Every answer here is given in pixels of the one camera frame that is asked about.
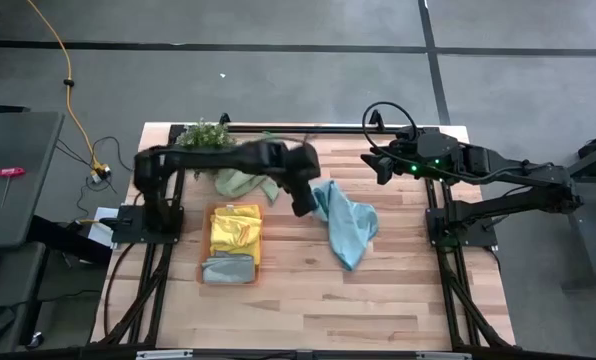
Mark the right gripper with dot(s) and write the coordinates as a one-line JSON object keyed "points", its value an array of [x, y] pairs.
{"points": [[408, 150]]}

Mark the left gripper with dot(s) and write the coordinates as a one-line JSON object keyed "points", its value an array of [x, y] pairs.
{"points": [[293, 162]]}

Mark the light blue microfiber towel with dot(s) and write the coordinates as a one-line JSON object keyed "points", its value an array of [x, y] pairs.
{"points": [[348, 225]]}

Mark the grey microfiber towel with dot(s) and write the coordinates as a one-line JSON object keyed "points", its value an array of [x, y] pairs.
{"points": [[228, 270]]}

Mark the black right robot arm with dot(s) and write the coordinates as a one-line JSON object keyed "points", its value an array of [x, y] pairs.
{"points": [[518, 172]]}

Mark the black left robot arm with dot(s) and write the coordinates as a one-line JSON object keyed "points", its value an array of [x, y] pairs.
{"points": [[203, 157]]}

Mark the light green microfiber towel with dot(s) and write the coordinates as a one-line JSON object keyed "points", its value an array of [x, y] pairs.
{"points": [[238, 182]]}

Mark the small artificial green plant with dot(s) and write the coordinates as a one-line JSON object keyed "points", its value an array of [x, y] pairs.
{"points": [[205, 136]]}

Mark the orange translucent plastic bin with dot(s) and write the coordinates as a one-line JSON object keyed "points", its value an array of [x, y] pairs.
{"points": [[204, 240]]}

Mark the white flat box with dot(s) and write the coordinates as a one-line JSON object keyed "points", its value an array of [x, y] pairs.
{"points": [[98, 232]]}

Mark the dark grey metal stand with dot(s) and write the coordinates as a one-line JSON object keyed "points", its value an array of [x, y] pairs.
{"points": [[593, 210]]}

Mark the black desk beam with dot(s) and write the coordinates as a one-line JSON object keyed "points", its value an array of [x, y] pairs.
{"points": [[63, 240]]}

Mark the dark grey desk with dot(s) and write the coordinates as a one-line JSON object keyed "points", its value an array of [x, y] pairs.
{"points": [[23, 150]]}

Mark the dark low desk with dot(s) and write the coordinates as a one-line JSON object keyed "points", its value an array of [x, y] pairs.
{"points": [[8, 280]]}

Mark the grey caster wheel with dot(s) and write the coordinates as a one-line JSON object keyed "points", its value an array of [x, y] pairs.
{"points": [[35, 340]]}

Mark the black upright frame bracket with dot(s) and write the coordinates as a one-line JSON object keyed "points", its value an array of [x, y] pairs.
{"points": [[225, 120], [376, 119]]}

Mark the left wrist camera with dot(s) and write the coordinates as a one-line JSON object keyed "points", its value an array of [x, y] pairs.
{"points": [[304, 202]]}

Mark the black aluminium table frame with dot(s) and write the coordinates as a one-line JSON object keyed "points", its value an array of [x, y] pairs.
{"points": [[328, 129]]}

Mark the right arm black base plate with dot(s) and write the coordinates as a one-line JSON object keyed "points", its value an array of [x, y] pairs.
{"points": [[478, 237]]}

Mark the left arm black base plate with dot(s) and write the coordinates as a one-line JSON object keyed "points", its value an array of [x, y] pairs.
{"points": [[123, 232]]}

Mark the silver metal bracket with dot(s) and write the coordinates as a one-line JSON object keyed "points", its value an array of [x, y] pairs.
{"points": [[163, 355], [443, 356]]}

